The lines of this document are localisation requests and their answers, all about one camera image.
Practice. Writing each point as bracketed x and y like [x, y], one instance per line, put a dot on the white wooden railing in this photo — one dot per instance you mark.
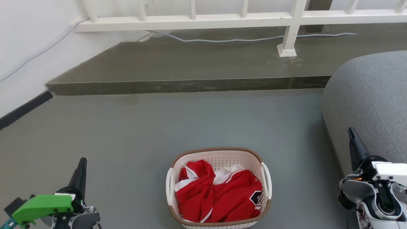
[190, 23]

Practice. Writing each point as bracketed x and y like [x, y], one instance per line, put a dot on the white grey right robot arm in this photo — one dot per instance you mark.
[372, 200]

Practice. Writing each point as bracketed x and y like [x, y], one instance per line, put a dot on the grey fabric sofa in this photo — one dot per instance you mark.
[372, 95]

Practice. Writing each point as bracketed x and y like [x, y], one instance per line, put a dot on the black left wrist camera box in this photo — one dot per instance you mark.
[14, 206]

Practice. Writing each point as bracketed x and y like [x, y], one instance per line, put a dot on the raised concrete step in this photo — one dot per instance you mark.
[190, 63]

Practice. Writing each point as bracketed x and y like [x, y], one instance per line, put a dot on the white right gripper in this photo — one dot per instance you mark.
[389, 171]

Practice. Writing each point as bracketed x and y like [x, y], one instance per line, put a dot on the dark pillar behind railing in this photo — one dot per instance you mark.
[318, 16]

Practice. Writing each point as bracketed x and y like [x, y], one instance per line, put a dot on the black skirting board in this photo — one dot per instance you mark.
[25, 109]

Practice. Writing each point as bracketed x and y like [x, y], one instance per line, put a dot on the white laundry basket brown rim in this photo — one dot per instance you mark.
[219, 157]

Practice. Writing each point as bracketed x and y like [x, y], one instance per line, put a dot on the red white sports jersey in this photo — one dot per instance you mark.
[216, 195]

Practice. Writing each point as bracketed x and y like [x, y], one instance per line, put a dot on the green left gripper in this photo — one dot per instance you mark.
[41, 206]

